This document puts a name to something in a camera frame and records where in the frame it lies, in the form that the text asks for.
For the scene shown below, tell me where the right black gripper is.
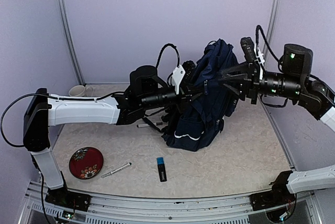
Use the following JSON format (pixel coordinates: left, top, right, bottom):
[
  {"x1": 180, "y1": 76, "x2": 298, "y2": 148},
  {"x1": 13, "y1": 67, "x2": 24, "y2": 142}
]
[{"x1": 218, "y1": 60, "x2": 304, "y2": 105}]

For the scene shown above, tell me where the navy blue student backpack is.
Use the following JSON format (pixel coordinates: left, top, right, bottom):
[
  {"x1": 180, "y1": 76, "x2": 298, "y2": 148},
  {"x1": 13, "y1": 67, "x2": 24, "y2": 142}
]
[{"x1": 162, "y1": 39, "x2": 238, "y2": 152}]

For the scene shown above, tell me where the black and blue stamp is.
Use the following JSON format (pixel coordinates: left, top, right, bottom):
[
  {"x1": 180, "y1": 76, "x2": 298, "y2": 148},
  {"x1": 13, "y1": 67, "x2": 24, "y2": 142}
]
[{"x1": 157, "y1": 157, "x2": 167, "y2": 182}]

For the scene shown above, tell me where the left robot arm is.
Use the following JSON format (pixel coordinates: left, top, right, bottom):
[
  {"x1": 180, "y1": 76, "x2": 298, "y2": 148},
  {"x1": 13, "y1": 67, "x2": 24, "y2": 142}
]
[{"x1": 23, "y1": 65, "x2": 202, "y2": 211}]

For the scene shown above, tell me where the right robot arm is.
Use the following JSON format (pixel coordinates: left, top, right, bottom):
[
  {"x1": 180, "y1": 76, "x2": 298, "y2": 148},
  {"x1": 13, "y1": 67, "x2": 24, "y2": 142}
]
[{"x1": 218, "y1": 38, "x2": 334, "y2": 211}]

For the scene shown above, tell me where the white marker with red cap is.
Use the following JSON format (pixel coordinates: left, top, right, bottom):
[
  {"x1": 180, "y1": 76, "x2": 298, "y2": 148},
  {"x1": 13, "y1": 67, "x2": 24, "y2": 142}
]
[{"x1": 137, "y1": 122, "x2": 164, "y2": 128}]

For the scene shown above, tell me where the clear plastic syringe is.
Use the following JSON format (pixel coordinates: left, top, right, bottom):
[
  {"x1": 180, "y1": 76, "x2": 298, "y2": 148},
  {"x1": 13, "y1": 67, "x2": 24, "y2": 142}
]
[{"x1": 101, "y1": 162, "x2": 132, "y2": 178}]

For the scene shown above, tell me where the white patterned ceramic cup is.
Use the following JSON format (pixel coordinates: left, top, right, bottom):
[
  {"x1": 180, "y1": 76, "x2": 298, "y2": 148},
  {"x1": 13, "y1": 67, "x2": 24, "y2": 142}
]
[{"x1": 69, "y1": 85, "x2": 94, "y2": 97}]

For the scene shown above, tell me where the red floral plate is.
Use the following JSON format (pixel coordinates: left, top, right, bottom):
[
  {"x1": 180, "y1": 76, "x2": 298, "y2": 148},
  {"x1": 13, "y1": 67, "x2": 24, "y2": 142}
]
[{"x1": 69, "y1": 147, "x2": 104, "y2": 180}]

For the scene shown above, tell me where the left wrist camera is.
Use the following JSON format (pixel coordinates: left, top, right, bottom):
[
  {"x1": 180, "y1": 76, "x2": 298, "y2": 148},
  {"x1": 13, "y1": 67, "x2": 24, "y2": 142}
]
[{"x1": 170, "y1": 60, "x2": 195, "y2": 95}]

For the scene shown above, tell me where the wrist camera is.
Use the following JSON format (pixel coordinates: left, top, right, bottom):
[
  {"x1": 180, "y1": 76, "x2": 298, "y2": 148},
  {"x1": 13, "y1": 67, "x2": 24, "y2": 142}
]
[
  {"x1": 240, "y1": 37, "x2": 265, "y2": 67},
  {"x1": 170, "y1": 60, "x2": 195, "y2": 95}
]

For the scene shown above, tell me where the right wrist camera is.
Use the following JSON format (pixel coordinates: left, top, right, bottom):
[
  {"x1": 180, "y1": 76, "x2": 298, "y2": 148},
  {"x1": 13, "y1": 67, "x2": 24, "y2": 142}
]
[{"x1": 240, "y1": 37, "x2": 265, "y2": 67}]

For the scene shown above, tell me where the right aluminium frame post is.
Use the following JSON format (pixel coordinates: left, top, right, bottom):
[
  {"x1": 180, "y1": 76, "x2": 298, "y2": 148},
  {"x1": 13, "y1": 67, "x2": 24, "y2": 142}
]
[{"x1": 262, "y1": 0, "x2": 280, "y2": 67}]

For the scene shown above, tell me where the aluminium frame post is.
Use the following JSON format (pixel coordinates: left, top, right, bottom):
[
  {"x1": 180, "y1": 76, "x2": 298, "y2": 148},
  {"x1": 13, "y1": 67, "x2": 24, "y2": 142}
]
[
  {"x1": 57, "y1": 0, "x2": 86, "y2": 85},
  {"x1": 262, "y1": 0, "x2": 280, "y2": 67}
]

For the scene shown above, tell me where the left aluminium frame post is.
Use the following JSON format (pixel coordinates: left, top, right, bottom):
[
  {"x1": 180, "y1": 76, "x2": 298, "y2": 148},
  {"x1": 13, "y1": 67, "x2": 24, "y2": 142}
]
[{"x1": 57, "y1": 0, "x2": 86, "y2": 85}]

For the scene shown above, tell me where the front aluminium rail base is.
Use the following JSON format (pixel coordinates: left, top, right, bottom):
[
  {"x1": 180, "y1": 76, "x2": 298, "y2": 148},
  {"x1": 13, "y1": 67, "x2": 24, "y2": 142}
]
[{"x1": 18, "y1": 179, "x2": 322, "y2": 224}]

